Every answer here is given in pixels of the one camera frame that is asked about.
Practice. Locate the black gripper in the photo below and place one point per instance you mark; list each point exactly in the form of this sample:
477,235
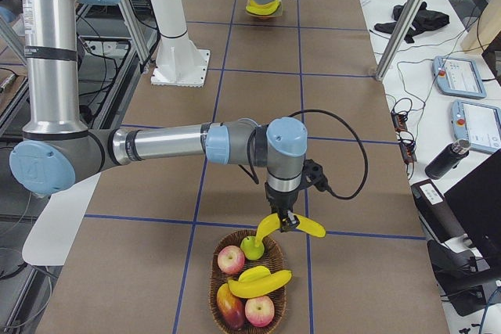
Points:
280,200

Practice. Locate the yellow banana top basket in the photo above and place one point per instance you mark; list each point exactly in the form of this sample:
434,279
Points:
273,222

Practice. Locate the yellow banana basket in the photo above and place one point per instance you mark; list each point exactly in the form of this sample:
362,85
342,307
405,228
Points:
273,222
260,287

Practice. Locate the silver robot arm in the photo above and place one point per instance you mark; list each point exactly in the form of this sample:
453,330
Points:
59,149

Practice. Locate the grey square plate orange rim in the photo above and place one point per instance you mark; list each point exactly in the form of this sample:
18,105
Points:
266,9

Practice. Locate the wicker fruit basket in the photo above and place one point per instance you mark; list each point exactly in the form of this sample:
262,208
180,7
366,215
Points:
272,259

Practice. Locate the yellow banana front basket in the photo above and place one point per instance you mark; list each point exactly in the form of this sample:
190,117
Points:
260,287

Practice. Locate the green pear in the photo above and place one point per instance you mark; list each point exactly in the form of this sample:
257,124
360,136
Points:
250,249

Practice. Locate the pink apple back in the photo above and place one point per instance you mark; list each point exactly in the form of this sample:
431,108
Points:
231,260

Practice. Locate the pink apple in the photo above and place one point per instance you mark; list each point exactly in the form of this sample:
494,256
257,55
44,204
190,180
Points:
259,311
231,260

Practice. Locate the pink apple front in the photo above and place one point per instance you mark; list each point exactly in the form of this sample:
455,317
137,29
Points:
259,311

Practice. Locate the red yellow mango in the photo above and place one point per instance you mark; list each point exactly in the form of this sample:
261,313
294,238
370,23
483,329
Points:
230,307

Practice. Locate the black cloth bag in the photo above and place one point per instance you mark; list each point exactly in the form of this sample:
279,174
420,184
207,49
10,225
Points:
425,20

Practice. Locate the black water bottle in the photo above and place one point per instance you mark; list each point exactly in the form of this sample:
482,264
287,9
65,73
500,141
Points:
448,159

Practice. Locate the black monitor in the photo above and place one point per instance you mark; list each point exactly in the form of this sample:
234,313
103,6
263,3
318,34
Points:
475,202

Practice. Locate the upper blue teach pendant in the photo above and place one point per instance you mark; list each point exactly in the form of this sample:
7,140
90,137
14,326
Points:
458,77

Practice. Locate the blue teach pendant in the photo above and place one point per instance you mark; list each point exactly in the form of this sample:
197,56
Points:
478,123
458,77

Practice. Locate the lower blue teach pendant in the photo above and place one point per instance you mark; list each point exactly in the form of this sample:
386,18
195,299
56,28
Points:
478,123

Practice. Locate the white chair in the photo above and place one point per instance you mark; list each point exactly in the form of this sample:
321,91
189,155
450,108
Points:
50,240

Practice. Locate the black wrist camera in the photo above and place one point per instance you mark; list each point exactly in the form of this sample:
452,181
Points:
312,174

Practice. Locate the aluminium frame post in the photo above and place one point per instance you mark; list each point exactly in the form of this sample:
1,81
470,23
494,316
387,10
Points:
407,17

